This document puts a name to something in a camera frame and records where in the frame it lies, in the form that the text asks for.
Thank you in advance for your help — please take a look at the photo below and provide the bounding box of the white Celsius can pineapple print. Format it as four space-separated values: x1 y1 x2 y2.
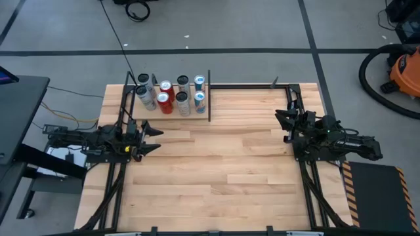
175 90 192 117

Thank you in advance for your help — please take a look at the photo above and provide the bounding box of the yellow floor cable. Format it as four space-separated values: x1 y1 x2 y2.
40 100 100 124

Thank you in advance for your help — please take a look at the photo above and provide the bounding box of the orange shop vacuum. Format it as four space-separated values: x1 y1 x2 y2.
380 44 420 99
358 43 420 121

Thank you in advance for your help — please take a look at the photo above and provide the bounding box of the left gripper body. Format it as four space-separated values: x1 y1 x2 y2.
125 119 147 162

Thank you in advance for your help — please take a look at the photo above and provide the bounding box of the black coiled cable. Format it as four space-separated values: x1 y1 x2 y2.
124 0 152 23

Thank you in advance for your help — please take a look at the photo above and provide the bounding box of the white Celsius can orange print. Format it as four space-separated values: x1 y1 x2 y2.
177 75 192 96

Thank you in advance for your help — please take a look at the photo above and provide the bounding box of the black metal table frame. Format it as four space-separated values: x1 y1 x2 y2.
73 77 354 236

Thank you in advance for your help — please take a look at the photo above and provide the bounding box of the thin dark floor cable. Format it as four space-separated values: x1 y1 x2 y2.
47 85 105 99

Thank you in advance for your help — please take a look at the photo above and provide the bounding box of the red Coca-Cola can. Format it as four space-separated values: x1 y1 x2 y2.
156 91 175 115
159 79 176 101

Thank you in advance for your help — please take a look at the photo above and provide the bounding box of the black floor cable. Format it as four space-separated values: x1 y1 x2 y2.
99 0 136 79

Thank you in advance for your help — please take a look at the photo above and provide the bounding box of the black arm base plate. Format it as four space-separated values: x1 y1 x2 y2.
85 136 134 164
291 136 345 162

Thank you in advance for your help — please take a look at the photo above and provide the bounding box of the dark monitor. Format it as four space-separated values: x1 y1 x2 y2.
0 65 20 85

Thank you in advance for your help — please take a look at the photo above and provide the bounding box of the blue silver Red Bull can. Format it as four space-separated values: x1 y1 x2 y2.
193 74 206 93
193 90 207 115

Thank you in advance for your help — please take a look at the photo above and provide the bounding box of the black floor equipment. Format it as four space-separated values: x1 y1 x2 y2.
385 0 420 45

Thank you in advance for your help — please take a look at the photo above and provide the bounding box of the black hazard striped mat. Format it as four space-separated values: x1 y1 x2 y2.
341 160 420 234

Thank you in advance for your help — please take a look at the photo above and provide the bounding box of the white paper box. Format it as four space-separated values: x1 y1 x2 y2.
36 144 89 178

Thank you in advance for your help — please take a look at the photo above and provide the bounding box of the white Celsius Arctic Vibe can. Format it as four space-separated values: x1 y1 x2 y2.
135 85 158 111
137 73 158 98

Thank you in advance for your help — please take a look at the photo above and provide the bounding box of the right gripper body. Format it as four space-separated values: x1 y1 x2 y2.
284 109 318 145

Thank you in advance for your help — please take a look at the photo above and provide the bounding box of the black power adapter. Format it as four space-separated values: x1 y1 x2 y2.
41 123 68 136

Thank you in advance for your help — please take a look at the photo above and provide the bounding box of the black desk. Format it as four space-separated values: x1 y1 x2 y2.
0 75 88 224

